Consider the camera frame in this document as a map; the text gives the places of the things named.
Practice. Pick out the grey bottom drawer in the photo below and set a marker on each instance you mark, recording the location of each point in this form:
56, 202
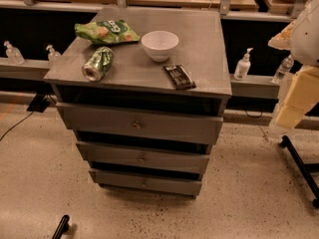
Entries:
138, 181

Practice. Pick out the grey drawer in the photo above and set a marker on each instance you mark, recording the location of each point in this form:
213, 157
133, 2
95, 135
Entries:
141, 123
143, 157
138, 181

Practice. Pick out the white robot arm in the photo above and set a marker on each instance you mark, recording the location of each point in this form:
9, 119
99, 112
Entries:
301, 39

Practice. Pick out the grey top drawer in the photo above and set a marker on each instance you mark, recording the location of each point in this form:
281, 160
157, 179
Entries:
141, 123

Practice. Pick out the grey wooden drawer cabinet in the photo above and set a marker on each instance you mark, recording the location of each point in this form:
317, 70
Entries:
137, 82

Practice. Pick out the grey middle drawer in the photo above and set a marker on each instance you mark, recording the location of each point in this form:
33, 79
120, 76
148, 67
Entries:
143, 157

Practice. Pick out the black snack packet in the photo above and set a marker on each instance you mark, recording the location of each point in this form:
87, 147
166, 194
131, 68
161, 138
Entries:
179, 77

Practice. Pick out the white bowl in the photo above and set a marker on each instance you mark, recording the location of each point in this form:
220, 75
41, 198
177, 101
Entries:
159, 45

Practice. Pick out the crushed green soda can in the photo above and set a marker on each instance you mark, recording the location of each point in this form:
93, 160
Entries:
98, 64

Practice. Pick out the white pump bottle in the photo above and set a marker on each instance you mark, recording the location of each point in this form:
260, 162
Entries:
243, 66

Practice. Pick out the green snack bag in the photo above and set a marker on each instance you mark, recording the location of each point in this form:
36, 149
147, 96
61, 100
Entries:
108, 32

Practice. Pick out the clear sanitizer bottle near cabinet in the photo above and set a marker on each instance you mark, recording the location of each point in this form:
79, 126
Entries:
53, 55

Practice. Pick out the clear water bottle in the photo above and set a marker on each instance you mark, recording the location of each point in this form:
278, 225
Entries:
285, 66

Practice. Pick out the black base leg bottom left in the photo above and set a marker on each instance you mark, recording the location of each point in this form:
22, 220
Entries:
62, 228

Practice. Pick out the black base leg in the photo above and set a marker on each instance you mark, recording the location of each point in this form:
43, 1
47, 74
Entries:
62, 228
306, 169

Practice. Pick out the clear sanitizer bottle far left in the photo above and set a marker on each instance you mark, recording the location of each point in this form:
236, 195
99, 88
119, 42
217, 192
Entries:
14, 55

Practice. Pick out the black base leg right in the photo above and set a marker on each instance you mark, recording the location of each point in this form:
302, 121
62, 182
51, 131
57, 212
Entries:
306, 169

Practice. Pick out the grey metal rail shelf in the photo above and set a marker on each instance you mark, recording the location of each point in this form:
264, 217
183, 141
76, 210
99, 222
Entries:
29, 77

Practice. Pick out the black bracket foot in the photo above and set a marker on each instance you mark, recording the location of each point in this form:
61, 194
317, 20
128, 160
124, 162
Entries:
39, 103

